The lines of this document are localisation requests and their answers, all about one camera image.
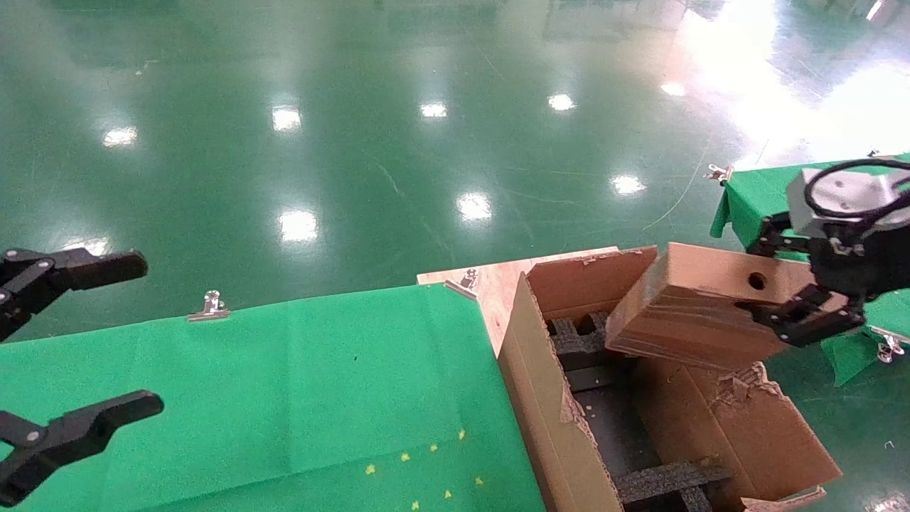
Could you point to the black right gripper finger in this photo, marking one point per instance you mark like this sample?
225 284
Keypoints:
771 231
810 316

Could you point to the small brown cardboard box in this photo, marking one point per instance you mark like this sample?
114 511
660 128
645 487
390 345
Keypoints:
682 306

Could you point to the green cloth with hanging corner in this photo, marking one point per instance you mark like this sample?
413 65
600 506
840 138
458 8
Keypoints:
753 195

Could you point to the silver binder clip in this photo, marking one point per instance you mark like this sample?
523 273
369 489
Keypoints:
719 173
211 307
466 282
889 345
876 153

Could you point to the large green table cloth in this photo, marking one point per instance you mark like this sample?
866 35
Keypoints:
249 384

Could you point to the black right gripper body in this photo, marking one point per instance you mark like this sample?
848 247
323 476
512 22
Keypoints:
864 263

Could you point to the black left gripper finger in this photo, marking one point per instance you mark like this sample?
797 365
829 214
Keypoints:
92 269
78 430

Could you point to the black foam cross bar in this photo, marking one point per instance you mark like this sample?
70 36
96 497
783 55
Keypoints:
668 482

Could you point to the large open cardboard carton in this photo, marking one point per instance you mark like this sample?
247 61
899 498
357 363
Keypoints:
540 405

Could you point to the notched black foam block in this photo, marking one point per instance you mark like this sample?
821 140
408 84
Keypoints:
579 341

